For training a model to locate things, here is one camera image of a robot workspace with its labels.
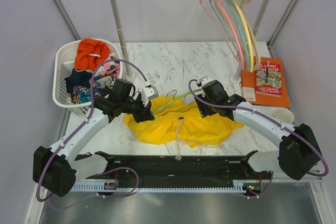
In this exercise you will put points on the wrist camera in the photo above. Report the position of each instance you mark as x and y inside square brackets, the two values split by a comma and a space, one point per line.
[148, 93]
[200, 82]

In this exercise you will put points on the colourful comic print garment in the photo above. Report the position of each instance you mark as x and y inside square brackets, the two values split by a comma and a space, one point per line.
[82, 94]

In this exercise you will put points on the yellow hanger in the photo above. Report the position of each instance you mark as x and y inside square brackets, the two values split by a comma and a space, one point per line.
[247, 48]

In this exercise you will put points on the red storey treehouse book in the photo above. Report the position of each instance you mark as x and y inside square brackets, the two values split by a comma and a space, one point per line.
[268, 79]

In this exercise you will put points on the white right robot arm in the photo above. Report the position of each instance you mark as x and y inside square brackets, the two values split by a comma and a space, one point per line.
[298, 153]

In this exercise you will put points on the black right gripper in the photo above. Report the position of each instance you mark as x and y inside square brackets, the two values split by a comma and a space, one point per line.
[203, 111]

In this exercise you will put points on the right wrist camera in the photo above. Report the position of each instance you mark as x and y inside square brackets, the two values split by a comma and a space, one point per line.
[200, 82]

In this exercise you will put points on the green hanger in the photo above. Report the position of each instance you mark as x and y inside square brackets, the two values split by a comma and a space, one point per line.
[174, 99]

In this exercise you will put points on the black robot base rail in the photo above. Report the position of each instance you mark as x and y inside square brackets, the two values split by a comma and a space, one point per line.
[190, 171]

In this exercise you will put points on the white slotted cable duct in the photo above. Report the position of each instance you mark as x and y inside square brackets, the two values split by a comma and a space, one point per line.
[101, 186]

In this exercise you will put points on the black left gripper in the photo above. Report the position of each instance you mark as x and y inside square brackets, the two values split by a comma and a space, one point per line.
[145, 113]

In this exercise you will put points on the pink hanger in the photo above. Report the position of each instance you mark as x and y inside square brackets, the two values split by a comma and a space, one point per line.
[211, 10]

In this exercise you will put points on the pale yellow mug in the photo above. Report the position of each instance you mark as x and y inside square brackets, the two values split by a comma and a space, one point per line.
[284, 115]

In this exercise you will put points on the yellow shorts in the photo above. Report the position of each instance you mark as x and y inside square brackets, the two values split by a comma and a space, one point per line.
[179, 130]

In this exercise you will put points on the white plastic laundry basket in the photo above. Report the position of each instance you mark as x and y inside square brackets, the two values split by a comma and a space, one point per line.
[64, 64]

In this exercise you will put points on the pink patterned garment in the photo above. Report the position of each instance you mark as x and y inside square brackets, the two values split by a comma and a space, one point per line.
[107, 73]

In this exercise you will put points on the orange garment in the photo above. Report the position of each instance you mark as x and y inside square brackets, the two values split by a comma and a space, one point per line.
[90, 54]

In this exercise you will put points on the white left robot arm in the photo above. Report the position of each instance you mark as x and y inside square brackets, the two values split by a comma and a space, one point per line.
[57, 168]

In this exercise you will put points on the navy blue garment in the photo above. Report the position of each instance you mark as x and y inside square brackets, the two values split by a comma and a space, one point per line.
[77, 78]

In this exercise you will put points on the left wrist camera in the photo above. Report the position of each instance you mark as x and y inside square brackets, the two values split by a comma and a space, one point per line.
[148, 93]

